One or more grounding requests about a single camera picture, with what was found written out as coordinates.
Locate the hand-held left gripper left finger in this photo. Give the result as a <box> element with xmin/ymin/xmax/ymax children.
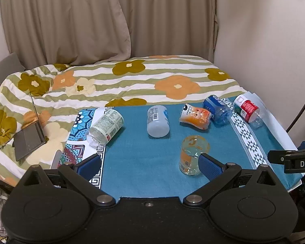
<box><xmin>20</xmin><ymin>154</ymin><xmax>117</xmax><ymax>207</ymax></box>

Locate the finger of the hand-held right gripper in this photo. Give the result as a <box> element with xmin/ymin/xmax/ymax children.
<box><xmin>268</xmin><ymin>149</ymin><xmax>299</xmax><ymax>165</ymax></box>

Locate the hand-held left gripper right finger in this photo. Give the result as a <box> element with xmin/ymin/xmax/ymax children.
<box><xmin>183</xmin><ymin>153</ymin><xmax>286</xmax><ymax>206</ymax></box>

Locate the clear cup with orange print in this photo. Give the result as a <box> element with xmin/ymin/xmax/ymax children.
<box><xmin>179</xmin><ymin>135</ymin><xmax>210</xmax><ymax>176</ymax></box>

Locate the white sheet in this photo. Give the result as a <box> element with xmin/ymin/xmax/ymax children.
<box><xmin>244</xmin><ymin>91</ymin><xmax>303</xmax><ymax>192</ymax></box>

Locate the blue patterned printed cloth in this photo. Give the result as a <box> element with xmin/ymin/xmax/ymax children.
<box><xmin>57</xmin><ymin>107</ymin><xmax>117</xmax><ymax>190</ymax></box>

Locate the clear bottle with white label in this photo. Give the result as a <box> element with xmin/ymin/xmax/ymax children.
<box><xmin>86</xmin><ymin>108</ymin><xmax>124</xmax><ymax>150</ymax></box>

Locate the orange printed bottle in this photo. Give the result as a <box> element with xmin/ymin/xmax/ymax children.
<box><xmin>179</xmin><ymin>103</ymin><xmax>213</xmax><ymax>130</ymax></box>

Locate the teal cloth mat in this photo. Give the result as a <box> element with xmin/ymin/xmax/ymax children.
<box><xmin>99</xmin><ymin>95</ymin><xmax>303</xmax><ymax>199</ymax></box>

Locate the clear bottle with red label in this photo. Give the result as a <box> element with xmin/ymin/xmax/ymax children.
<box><xmin>232</xmin><ymin>94</ymin><xmax>265</xmax><ymax>129</ymax></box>

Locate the clear bottle with blue label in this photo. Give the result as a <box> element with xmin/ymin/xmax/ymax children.
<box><xmin>203</xmin><ymin>94</ymin><xmax>234</xmax><ymax>126</ymax></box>

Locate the grey laptop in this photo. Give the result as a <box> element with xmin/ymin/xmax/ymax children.
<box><xmin>12</xmin><ymin>91</ymin><xmax>47</xmax><ymax>162</ymax></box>

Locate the white plastic bottle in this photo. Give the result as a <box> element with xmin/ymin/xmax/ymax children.
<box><xmin>146</xmin><ymin>105</ymin><xmax>170</xmax><ymax>138</ymax></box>

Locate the floral striped blanket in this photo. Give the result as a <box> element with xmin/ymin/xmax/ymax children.
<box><xmin>0</xmin><ymin>54</ymin><xmax>248</xmax><ymax>186</ymax></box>

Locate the grey headboard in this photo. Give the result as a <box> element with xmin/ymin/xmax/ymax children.
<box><xmin>0</xmin><ymin>52</ymin><xmax>26</xmax><ymax>102</ymax></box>

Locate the beige curtain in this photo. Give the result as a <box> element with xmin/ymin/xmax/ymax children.
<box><xmin>0</xmin><ymin>0</ymin><xmax>219</xmax><ymax>68</ymax></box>

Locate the black cable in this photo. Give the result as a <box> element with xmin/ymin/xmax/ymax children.
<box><xmin>286</xmin><ymin>86</ymin><xmax>305</xmax><ymax>133</ymax></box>

